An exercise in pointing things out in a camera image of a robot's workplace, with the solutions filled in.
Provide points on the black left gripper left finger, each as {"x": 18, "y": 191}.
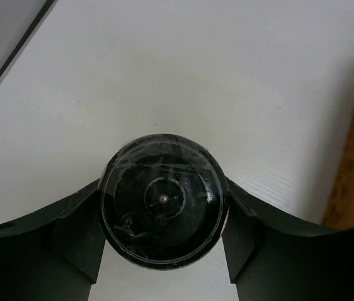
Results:
{"x": 53, "y": 253}

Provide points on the black top salt grinder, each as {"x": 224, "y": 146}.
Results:
{"x": 163, "y": 202}

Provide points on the aluminium table edge rail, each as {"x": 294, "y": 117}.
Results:
{"x": 19, "y": 21}

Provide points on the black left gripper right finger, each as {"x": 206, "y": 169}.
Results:
{"x": 273, "y": 255}

